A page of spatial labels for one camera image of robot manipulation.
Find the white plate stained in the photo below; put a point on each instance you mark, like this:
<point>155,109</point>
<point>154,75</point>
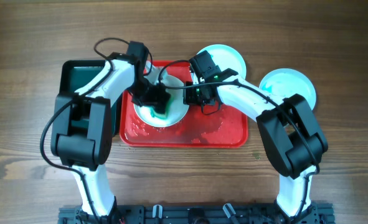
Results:
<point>286,82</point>
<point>227,57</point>

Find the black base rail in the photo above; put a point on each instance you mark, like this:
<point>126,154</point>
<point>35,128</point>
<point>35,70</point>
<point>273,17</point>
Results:
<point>264,213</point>

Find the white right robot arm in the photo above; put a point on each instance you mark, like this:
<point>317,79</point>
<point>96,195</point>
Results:
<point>292,138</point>

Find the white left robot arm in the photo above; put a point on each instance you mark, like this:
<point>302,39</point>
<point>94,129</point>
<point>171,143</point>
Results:
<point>82,126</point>

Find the green yellow sponge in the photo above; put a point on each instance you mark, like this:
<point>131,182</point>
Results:
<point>159,112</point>

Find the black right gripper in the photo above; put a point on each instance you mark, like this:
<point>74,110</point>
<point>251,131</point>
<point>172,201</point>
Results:
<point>188,99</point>

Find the red plastic tray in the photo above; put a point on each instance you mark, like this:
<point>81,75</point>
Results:
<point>225,127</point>

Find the black water basin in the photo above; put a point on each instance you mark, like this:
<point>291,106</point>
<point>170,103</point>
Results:
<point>77,73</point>

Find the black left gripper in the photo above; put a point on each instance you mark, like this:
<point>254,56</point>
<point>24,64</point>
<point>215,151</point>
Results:
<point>155,99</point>

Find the white plate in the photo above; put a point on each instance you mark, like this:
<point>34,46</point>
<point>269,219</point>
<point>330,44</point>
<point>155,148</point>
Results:
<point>177,111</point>

